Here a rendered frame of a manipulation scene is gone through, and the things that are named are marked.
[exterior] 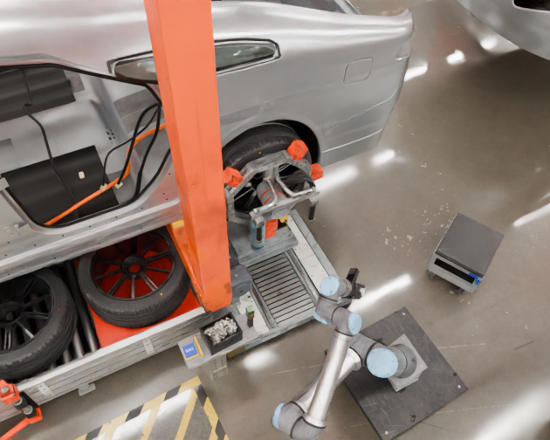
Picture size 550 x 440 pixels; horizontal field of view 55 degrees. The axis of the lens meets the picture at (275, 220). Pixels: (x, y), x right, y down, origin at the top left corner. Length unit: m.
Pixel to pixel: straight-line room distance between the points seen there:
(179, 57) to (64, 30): 0.84
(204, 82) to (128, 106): 1.70
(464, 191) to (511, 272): 0.77
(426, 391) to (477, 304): 0.95
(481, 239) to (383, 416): 1.41
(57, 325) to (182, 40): 2.03
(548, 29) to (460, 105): 1.11
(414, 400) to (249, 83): 1.95
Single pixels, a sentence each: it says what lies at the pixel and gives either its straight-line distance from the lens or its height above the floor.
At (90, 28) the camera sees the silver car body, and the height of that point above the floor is 1.95.
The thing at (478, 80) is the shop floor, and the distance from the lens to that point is 5.63.
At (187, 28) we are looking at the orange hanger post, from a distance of 1.68.
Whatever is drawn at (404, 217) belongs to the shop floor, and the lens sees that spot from 4.25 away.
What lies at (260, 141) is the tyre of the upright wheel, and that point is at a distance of 2.96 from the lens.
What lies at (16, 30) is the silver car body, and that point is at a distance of 2.47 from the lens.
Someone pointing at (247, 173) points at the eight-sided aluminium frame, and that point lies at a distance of 2.92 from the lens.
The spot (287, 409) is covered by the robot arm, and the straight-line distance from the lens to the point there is 2.74.
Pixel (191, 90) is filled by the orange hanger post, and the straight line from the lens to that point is 1.81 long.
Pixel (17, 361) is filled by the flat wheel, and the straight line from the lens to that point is 3.27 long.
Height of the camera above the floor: 3.31
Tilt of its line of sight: 54 degrees down
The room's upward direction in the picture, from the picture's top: 3 degrees clockwise
